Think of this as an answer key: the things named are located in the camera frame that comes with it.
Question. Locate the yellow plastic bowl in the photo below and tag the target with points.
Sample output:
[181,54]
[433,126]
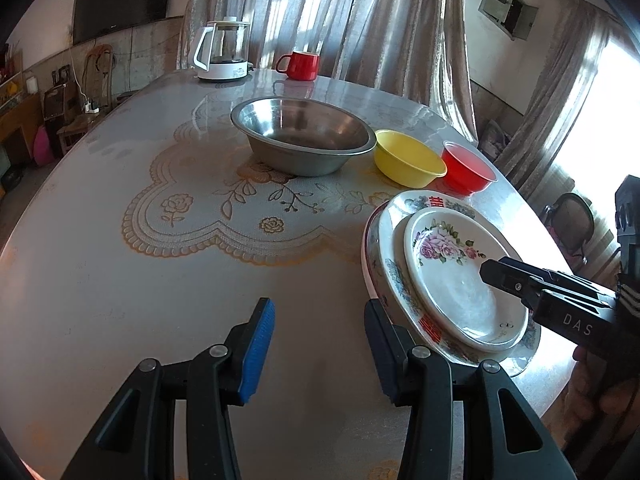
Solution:
[405,167]

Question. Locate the white plate with red print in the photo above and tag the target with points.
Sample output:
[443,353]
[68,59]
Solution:
[395,270]

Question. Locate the small rose-print plate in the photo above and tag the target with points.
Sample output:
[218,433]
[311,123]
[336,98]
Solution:
[450,290]

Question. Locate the dark round-backed chair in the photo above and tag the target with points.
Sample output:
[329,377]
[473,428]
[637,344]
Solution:
[570,215]

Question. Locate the white glass electric kettle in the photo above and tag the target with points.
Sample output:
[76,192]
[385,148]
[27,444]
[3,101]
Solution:
[220,67]

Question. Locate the pink bag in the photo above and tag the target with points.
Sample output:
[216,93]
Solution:
[42,147]

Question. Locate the dark speaker box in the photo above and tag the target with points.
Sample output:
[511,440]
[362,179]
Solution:
[54,102]

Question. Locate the beige sheer curtain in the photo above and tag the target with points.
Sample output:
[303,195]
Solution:
[350,20]

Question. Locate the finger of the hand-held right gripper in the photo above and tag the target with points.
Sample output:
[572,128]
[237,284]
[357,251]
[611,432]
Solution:
[575,282]
[505,275]

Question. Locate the wooden chair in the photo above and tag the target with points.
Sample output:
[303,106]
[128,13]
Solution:
[70,130]

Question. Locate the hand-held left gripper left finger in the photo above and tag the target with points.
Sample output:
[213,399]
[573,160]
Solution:
[257,355]

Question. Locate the black flat television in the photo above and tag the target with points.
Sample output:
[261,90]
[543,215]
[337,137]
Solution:
[125,0]

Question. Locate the patterned cushion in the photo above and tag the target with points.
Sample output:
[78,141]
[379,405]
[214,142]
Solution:
[492,140]

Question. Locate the stainless steel bowl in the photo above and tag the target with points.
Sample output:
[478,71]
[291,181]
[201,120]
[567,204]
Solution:
[300,160]

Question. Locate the red mug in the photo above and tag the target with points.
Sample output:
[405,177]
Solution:
[302,67]

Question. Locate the small cluttered shelf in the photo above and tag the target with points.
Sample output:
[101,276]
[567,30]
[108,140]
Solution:
[12,90]

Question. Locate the orange wooden cabinet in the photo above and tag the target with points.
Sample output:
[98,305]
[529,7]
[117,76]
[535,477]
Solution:
[20,120]

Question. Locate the large pink-rimmed floral plate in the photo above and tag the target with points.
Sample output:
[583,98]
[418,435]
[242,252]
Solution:
[364,260]

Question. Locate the beige side window curtain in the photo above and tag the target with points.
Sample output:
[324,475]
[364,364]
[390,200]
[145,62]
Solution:
[560,110]

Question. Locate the small white box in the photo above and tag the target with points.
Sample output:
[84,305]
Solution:
[31,85]

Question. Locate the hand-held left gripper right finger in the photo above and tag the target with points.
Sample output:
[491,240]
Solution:
[382,362]

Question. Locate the person's right hand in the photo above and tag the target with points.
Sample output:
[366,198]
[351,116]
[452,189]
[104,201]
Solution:
[580,395]

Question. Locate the red plastic bowl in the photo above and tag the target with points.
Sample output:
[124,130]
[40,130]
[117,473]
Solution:
[465,180]

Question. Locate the white power strip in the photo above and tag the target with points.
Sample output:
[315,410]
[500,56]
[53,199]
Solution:
[90,107]

